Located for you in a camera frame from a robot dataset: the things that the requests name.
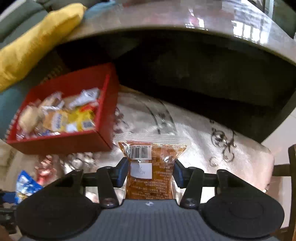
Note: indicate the yellow red snack packet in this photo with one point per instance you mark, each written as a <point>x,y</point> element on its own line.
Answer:
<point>82,118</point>

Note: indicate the grey coffee table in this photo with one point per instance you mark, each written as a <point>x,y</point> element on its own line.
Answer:
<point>225,60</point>

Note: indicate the waffle snack clear packet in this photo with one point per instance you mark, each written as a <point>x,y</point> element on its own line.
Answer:
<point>55,121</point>

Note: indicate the silver foil snack packet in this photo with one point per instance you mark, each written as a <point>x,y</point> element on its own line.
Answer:
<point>85,97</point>

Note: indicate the wooden chair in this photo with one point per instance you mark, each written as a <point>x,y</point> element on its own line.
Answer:
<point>285,176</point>

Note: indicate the red cardboard box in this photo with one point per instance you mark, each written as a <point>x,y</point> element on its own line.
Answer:
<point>52,95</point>

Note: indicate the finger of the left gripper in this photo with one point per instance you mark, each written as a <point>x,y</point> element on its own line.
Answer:
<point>7,197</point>

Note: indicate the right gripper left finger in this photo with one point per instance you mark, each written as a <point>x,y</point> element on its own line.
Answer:
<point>108,178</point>

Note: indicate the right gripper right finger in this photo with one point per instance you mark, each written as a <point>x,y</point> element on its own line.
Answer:
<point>191,179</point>

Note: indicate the blue snack packet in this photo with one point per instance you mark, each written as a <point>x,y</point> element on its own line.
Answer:
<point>25,187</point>

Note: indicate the brown jerky snack packet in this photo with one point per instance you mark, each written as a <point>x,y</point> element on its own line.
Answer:
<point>151,167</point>

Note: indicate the yellow pillow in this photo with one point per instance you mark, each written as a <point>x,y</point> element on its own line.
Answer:
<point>20,56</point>

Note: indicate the dark green sofa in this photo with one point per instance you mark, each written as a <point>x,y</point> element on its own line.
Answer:
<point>20,16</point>

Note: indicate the teal houndstooth cushion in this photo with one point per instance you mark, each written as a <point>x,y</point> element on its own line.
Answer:
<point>11,100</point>

